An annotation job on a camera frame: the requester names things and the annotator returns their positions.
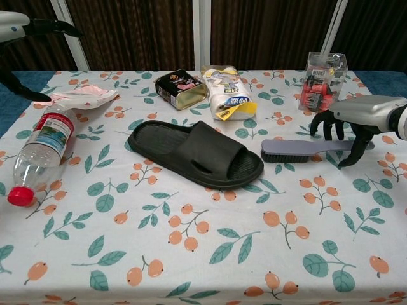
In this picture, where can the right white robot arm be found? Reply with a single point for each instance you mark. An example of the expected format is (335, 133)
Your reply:
(400, 124)

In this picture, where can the clear box with red items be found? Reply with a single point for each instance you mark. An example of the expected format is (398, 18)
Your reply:
(318, 82)

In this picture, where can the white tissue roll pack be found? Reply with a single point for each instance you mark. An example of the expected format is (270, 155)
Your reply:
(222, 92)

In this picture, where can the floral printed tablecloth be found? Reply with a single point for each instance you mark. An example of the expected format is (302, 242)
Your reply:
(203, 238)

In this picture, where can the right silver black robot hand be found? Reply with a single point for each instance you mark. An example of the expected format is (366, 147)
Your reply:
(365, 111)

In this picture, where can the clear bottle with red cap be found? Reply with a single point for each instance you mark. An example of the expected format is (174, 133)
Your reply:
(47, 136)

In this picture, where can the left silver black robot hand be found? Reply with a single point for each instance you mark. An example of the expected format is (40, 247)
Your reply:
(12, 27)

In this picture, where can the black and gold tin can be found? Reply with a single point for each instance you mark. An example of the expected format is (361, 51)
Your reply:
(178, 85)

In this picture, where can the black rubber slipper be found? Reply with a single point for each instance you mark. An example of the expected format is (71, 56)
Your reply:
(197, 146)

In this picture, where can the pink white wet wipes pack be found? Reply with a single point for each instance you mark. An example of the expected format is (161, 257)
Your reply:
(86, 97)

